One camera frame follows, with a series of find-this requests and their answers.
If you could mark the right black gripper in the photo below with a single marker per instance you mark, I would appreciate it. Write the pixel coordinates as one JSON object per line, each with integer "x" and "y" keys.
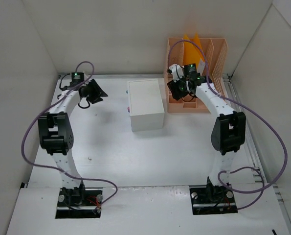
{"x": 175, "y": 87}

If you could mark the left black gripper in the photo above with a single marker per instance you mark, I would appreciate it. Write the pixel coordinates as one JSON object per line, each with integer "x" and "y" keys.
{"x": 94, "y": 90}

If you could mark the white drawer box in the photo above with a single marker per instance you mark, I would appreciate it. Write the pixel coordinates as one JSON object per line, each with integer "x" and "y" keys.
{"x": 145, "y": 105}

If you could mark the orange document folder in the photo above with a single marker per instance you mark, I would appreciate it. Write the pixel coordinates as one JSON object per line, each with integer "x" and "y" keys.
{"x": 192, "y": 54}

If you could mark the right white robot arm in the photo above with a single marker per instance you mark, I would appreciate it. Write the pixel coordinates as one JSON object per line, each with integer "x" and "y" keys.
{"x": 228, "y": 133}

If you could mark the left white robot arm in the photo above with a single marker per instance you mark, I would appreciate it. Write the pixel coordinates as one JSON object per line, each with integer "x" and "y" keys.
{"x": 55, "y": 131}

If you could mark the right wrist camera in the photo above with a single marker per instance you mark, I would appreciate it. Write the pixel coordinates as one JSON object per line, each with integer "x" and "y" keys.
{"x": 176, "y": 71}

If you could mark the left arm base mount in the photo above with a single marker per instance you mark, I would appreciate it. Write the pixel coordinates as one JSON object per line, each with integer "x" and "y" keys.
{"x": 79, "y": 204}

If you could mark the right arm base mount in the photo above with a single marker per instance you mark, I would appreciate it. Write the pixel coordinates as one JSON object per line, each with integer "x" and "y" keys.
{"x": 206, "y": 200}

